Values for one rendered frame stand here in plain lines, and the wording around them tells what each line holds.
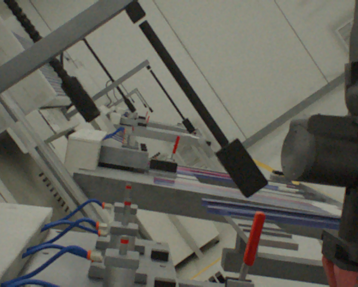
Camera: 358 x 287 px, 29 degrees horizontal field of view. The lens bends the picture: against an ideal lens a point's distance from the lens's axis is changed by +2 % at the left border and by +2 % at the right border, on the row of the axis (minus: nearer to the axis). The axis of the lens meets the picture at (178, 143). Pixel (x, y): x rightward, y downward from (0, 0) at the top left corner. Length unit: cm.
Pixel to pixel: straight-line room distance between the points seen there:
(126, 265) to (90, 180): 109
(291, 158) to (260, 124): 764
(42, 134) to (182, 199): 35
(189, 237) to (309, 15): 411
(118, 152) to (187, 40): 642
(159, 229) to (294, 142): 452
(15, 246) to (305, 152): 28
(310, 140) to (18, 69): 29
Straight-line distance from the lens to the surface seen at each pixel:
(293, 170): 69
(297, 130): 69
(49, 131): 152
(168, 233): 520
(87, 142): 174
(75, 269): 61
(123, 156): 187
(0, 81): 53
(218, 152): 53
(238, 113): 829
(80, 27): 52
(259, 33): 837
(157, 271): 64
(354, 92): 75
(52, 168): 153
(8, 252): 57
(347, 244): 70
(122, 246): 48
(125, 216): 59
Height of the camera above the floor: 127
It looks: 5 degrees down
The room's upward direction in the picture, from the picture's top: 35 degrees counter-clockwise
